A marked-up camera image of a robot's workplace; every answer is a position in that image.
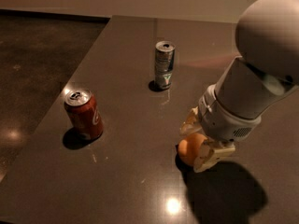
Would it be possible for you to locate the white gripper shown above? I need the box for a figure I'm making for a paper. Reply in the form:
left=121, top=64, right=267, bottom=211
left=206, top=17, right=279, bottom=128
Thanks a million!
left=179, top=85, right=262, bottom=173

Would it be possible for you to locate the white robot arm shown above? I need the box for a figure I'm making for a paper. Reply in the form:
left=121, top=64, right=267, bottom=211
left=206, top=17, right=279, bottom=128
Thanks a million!
left=178, top=0, right=299, bottom=173

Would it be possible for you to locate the silver energy drink can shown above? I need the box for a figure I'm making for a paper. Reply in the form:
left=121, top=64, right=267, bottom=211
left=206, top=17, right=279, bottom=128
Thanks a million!
left=154, top=41, right=176, bottom=90

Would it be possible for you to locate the red cola can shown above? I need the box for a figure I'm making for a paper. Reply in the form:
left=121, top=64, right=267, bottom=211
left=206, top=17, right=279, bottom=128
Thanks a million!
left=64, top=89, right=104, bottom=141

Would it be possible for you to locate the orange fruit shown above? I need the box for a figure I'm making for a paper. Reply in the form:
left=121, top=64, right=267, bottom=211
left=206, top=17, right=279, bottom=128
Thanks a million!
left=178, top=133, right=206, bottom=167

